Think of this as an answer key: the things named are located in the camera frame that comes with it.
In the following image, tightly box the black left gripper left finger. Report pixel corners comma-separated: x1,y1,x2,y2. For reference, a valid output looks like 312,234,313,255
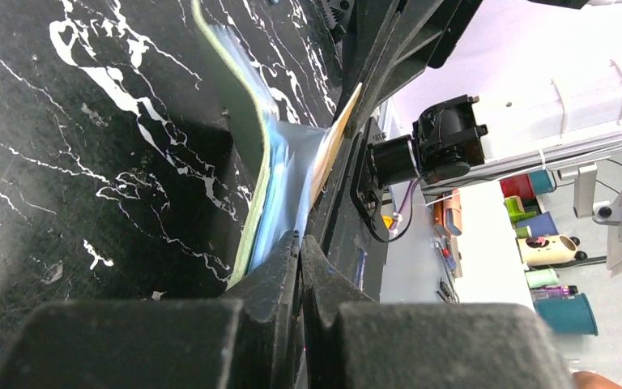
0,231,300,388

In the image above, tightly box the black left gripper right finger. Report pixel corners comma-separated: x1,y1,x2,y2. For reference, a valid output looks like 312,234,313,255
300,236,574,388

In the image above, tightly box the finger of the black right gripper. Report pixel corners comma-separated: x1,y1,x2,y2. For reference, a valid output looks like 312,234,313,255
428,0,483,69
338,0,442,128

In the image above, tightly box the orange VIP credit card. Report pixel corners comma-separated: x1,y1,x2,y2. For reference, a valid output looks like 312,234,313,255
309,83,363,205

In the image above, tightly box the green card holder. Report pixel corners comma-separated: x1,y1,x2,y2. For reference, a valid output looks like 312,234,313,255
190,0,328,291

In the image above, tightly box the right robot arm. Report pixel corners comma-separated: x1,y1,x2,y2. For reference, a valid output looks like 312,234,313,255
353,5,622,228

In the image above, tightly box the cream toy in background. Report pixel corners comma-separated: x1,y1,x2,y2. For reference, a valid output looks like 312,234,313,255
517,234,588,267

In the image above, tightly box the teal cup in background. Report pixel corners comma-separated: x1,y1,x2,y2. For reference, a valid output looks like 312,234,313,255
534,293,599,336

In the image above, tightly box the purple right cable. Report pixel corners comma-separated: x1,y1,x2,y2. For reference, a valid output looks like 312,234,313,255
388,177,424,237

